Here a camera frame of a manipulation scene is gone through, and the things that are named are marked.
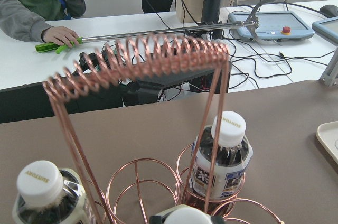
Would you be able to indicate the copper wire bottle rack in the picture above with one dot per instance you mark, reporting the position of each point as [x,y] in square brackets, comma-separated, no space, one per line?
[150,55]

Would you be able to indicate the left teach pendant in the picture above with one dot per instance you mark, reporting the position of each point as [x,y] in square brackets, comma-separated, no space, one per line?
[273,26]

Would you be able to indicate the teach pendant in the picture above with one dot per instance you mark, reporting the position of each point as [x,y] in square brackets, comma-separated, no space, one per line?
[327,29]
[273,26]

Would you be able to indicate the cream serving tray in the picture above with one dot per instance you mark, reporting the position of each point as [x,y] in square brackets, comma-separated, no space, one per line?
[327,135]

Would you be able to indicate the reacher grabber tool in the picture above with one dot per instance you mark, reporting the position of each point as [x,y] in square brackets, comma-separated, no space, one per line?
[251,23]

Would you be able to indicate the tea bottle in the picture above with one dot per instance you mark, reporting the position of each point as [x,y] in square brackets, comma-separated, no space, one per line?
[233,155]
[184,214]
[48,194]

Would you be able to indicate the black laser cut device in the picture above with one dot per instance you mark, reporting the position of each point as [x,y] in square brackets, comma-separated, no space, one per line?
[147,90]

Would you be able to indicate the person in green jacket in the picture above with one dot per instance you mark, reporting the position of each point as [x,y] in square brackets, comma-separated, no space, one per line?
[25,20]

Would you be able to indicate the right teach pendant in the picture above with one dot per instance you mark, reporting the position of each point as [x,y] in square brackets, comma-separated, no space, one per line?
[327,29]

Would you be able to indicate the black computer mouse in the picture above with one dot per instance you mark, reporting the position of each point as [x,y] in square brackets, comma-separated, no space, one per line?
[329,11]

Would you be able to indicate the person's hand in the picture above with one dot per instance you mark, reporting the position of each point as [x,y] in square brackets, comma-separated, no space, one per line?
[61,36]

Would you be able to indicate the aluminium frame post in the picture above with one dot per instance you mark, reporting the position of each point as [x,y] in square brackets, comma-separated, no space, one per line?
[329,76]

